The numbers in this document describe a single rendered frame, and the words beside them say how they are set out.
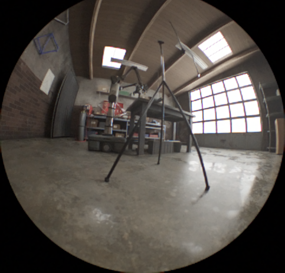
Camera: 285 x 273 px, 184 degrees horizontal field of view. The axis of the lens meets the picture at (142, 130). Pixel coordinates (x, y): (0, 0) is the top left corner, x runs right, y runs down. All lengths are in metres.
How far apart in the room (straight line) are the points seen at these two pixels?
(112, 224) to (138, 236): 0.09
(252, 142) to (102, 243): 3.84
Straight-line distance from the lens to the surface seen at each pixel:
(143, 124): 1.34
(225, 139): 3.85
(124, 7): 2.86
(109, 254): 0.32
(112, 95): 1.72
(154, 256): 0.32
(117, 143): 1.42
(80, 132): 2.76
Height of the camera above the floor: 0.30
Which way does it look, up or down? 4 degrees up
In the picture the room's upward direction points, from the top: 4 degrees clockwise
